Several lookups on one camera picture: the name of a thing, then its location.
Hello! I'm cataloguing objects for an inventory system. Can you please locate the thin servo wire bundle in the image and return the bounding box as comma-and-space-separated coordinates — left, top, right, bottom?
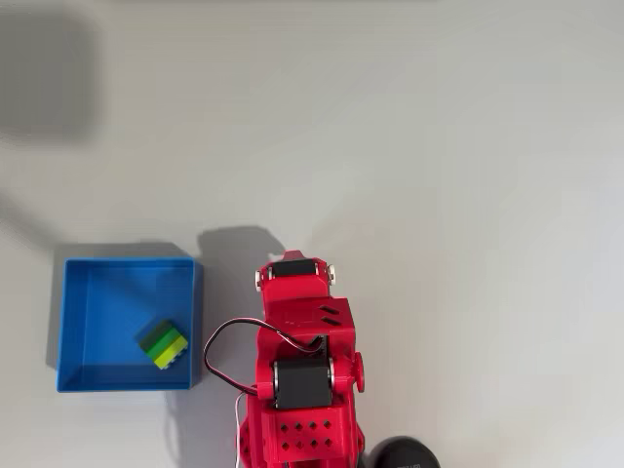
234, 388, 252, 465
203, 318, 326, 392

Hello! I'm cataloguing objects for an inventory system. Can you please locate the green lego brick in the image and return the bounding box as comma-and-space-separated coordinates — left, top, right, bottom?
136, 319, 191, 372

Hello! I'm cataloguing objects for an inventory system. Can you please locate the blue plastic tray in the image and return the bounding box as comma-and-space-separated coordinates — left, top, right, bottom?
55, 256, 204, 394

